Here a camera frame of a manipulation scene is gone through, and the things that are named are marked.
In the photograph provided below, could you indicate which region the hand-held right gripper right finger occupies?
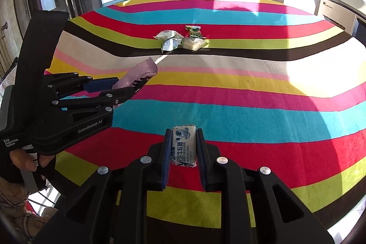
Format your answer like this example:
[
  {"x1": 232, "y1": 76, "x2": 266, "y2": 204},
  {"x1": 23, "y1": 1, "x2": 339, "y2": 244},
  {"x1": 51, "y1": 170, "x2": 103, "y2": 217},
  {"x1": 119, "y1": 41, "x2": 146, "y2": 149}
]
[{"x1": 196, "y1": 128, "x2": 335, "y2": 244}]

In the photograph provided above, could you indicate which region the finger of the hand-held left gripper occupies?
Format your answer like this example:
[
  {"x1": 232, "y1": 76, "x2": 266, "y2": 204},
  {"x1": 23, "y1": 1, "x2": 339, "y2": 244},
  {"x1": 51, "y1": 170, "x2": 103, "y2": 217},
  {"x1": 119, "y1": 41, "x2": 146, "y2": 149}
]
[
  {"x1": 43, "y1": 72, "x2": 121, "y2": 96},
  {"x1": 51, "y1": 77, "x2": 151, "y2": 113}
]

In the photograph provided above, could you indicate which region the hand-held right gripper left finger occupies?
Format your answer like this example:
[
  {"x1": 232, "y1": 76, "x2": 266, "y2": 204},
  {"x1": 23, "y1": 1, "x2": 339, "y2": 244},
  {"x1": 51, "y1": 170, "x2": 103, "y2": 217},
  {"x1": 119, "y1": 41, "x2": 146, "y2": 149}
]
[{"x1": 33, "y1": 129, "x2": 173, "y2": 244}]

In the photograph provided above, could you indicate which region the blue white milk candy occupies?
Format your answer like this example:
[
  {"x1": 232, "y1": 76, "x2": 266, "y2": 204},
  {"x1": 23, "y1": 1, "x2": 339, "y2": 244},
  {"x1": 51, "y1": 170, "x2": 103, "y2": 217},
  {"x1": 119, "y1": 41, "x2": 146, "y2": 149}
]
[{"x1": 171, "y1": 124, "x2": 198, "y2": 168}]

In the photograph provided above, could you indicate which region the pink snack packet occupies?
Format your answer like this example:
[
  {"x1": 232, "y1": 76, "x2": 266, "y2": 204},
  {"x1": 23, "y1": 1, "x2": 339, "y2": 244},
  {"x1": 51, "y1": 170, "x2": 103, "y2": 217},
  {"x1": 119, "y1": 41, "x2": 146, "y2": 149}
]
[{"x1": 112, "y1": 58, "x2": 159, "y2": 89}]

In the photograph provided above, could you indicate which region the person's left forearm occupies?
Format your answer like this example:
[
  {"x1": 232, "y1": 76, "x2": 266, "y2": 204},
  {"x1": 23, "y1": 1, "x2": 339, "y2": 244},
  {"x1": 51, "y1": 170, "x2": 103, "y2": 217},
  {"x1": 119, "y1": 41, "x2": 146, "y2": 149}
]
[{"x1": 0, "y1": 175, "x2": 58, "y2": 244}]

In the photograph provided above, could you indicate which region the person's left hand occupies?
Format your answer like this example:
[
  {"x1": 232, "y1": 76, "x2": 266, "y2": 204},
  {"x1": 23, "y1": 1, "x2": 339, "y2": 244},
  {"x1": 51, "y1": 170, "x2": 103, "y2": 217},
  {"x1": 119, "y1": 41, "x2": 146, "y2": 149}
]
[{"x1": 8, "y1": 147, "x2": 56, "y2": 173}]

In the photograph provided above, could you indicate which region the white crumpled wrapper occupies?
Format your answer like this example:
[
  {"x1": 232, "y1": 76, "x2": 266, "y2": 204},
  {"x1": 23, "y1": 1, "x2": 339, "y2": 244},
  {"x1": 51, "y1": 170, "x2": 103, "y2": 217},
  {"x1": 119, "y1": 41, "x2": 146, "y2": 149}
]
[{"x1": 161, "y1": 38, "x2": 185, "y2": 54}]

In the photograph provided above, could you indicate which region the striped blanket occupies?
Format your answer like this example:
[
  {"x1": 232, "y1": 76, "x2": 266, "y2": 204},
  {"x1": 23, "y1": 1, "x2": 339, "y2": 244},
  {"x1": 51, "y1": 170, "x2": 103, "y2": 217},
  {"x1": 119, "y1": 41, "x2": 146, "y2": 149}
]
[{"x1": 44, "y1": 0, "x2": 366, "y2": 244}]

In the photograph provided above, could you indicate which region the translucent beige snack packet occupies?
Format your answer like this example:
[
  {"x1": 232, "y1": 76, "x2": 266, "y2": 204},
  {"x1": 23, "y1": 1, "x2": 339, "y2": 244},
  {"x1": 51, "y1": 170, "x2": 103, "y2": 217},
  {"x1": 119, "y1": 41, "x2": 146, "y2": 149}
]
[{"x1": 182, "y1": 38, "x2": 209, "y2": 52}]

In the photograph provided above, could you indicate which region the green snack packet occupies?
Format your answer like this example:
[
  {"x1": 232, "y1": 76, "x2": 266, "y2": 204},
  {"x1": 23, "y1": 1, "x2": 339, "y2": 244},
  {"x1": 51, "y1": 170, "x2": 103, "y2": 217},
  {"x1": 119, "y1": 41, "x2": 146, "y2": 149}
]
[{"x1": 185, "y1": 25, "x2": 207, "y2": 39}]

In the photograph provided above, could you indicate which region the white washing machine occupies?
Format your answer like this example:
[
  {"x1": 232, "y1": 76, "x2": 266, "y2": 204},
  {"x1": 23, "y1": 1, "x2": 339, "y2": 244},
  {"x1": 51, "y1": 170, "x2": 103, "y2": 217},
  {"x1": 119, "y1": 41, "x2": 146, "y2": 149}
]
[{"x1": 313, "y1": 0, "x2": 366, "y2": 44}]

